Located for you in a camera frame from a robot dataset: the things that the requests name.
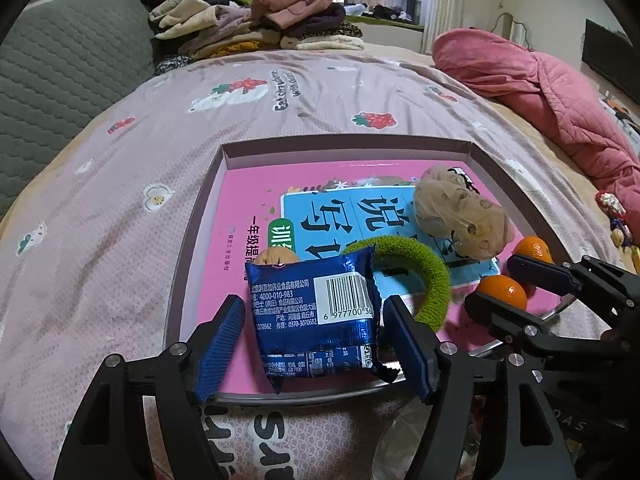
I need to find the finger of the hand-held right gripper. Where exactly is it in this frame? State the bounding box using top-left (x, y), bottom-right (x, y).
top-left (465, 291), bottom-right (621, 366)
top-left (507, 255), bottom-right (640, 313)

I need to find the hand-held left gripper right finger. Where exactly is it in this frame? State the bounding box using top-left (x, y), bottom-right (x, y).
top-left (382, 295), bottom-right (578, 480)

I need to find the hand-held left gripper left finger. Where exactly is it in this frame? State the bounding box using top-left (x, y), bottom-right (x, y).
top-left (52, 294), bottom-right (247, 480)

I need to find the tangerine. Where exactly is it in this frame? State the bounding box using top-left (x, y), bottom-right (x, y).
top-left (512, 236), bottom-right (555, 266)
top-left (475, 275), bottom-right (528, 311)

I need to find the green fuzzy ring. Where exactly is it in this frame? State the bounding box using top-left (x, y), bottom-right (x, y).
top-left (345, 236), bottom-right (452, 332)

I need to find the blue snack packet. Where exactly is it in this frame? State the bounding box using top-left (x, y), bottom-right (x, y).
top-left (244, 245), bottom-right (401, 395)

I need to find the shallow cardboard box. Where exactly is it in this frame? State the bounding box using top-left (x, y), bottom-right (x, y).
top-left (165, 135), bottom-right (596, 406)

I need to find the bear-shaped cookie plush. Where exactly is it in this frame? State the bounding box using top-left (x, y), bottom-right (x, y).
top-left (412, 164), bottom-right (513, 262)

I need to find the pink workbook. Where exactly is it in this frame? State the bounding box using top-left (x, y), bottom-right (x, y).
top-left (207, 160), bottom-right (568, 393)

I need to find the small doll toy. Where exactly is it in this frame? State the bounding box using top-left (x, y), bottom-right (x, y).
top-left (595, 191), bottom-right (640, 271)

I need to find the walnut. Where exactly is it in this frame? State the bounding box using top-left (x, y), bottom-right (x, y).
top-left (251, 246), bottom-right (301, 266)

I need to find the beige bed sheet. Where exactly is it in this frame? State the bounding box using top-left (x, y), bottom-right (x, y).
top-left (360, 45), bottom-right (601, 201)

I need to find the white storage box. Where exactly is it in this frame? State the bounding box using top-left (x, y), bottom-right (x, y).
top-left (600, 96), bottom-right (640, 138)

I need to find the pink strawberry print bedsheet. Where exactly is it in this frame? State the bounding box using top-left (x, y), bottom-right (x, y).
top-left (0, 50), bottom-right (626, 480)

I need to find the pink quilted blanket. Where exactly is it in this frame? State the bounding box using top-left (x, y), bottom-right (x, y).
top-left (431, 29), bottom-right (640, 211)

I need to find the dark clothes heap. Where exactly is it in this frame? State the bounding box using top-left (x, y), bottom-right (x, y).
top-left (345, 2), bottom-right (421, 26)

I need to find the pile of folded clothes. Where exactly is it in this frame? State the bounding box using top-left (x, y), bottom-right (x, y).
top-left (140, 0), bottom-right (365, 63)

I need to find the grey quilted headboard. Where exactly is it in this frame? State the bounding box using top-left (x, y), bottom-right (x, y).
top-left (0, 0), bottom-right (156, 221)

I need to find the black wall television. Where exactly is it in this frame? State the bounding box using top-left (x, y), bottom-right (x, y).
top-left (584, 19), bottom-right (640, 101)

